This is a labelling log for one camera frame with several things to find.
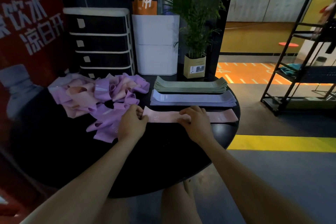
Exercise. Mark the person's right hand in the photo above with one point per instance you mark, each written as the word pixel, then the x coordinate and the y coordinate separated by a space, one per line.
pixel 198 125

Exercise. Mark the person's left hand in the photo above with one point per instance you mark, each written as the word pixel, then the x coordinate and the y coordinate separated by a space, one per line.
pixel 130 125

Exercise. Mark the person's left fingers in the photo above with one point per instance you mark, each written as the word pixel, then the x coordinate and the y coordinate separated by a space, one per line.
pixel 140 113

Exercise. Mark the person's right thumb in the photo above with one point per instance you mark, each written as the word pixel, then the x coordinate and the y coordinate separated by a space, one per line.
pixel 183 121

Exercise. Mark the pink resistance band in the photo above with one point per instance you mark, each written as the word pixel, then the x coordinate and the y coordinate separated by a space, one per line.
pixel 165 117

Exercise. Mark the person's right forearm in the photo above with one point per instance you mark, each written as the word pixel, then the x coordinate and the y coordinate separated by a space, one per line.
pixel 249 184

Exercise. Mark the person's left forearm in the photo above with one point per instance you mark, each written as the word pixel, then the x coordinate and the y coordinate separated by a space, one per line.
pixel 84 184

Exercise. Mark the stack of lilac resistance bands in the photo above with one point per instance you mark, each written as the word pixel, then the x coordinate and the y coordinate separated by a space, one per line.
pixel 191 99

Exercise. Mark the stack of green resistance bands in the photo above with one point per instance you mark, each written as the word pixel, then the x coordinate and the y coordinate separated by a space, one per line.
pixel 190 84

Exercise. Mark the pile of purple pink bands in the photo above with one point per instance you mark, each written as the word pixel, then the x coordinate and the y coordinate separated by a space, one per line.
pixel 105 95

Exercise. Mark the white rectangular container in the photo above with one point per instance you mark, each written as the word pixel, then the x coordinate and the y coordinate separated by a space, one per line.
pixel 156 45

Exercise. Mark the black white drawer unit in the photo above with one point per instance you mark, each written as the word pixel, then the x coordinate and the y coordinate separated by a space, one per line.
pixel 101 40

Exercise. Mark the person's right leg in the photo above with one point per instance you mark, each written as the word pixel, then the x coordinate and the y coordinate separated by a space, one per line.
pixel 178 205

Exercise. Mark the person's leg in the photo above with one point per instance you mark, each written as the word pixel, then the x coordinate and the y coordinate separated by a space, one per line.
pixel 178 205
pixel 118 213

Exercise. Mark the green potted plant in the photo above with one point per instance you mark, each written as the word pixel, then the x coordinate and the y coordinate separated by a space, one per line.
pixel 195 34

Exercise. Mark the person's left leg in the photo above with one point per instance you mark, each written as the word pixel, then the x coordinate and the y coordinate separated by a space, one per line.
pixel 118 213

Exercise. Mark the teal cloth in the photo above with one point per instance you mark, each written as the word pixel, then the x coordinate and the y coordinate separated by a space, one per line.
pixel 290 69

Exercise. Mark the black metal shelf rack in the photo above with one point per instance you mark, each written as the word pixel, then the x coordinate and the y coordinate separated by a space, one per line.
pixel 304 74

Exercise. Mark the red round stool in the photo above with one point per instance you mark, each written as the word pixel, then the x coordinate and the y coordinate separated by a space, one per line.
pixel 288 44

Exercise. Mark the red banner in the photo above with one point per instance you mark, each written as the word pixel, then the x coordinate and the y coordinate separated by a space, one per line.
pixel 26 21

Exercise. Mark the grey round bin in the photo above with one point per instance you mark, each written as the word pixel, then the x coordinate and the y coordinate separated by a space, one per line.
pixel 320 61

